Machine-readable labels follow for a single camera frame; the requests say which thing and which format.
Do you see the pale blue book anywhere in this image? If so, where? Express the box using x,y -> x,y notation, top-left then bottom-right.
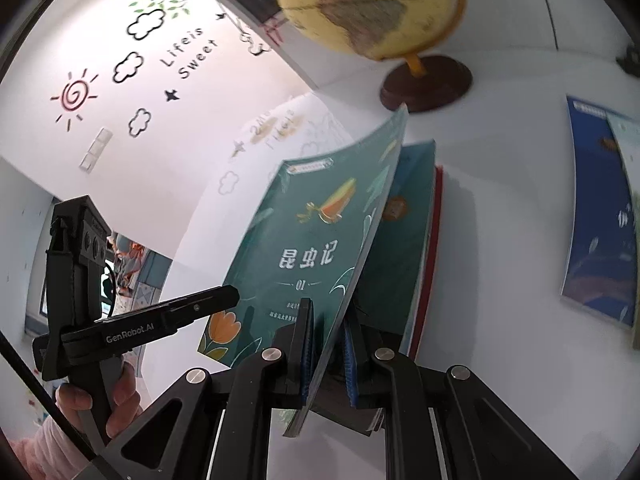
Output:
605,110 -> 640,351

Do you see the white bookshelf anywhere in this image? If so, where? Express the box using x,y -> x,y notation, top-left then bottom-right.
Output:
185,0 -> 640,91

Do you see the thin black cable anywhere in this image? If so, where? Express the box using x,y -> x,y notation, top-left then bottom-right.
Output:
101,265 -> 121,318

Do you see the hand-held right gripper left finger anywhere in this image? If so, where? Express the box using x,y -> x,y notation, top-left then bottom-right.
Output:
75,298 -> 317,480

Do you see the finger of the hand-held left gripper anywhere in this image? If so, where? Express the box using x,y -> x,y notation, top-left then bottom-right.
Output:
154,285 -> 240,334

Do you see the black carved fan stand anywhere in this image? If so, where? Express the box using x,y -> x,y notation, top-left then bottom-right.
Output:
617,45 -> 640,78

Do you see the antique yellow desk globe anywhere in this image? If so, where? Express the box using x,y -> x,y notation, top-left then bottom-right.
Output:
272,0 -> 473,113

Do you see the red fairy tale book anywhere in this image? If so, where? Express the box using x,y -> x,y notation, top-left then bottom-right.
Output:
400,165 -> 445,361

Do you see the row of black books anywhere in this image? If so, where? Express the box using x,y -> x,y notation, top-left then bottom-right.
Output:
240,0 -> 291,28

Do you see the black outline cloud decal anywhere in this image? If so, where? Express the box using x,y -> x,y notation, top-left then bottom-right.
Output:
126,108 -> 152,138

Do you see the person's left hand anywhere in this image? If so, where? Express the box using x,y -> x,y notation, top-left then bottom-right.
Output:
55,364 -> 144,461

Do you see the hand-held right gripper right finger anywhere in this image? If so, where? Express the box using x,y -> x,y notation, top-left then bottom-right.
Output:
344,305 -> 581,480

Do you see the green book with tulip print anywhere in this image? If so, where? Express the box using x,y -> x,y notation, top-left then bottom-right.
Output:
196,104 -> 410,437

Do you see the red sun wall decal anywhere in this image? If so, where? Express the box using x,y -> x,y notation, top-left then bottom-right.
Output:
50,69 -> 99,132

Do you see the blue eagle cover book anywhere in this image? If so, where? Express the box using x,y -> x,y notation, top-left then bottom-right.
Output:
560,94 -> 640,331

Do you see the white wall switch panel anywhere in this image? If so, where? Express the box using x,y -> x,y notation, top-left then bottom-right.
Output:
80,127 -> 113,171

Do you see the dark green book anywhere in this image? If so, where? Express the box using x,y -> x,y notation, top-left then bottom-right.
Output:
345,140 -> 437,356

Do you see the black lettering wall decal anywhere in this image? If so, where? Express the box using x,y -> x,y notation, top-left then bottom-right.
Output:
159,25 -> 221,81

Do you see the thick black cable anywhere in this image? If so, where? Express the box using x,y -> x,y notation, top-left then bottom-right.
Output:
0,330 -> 121,480

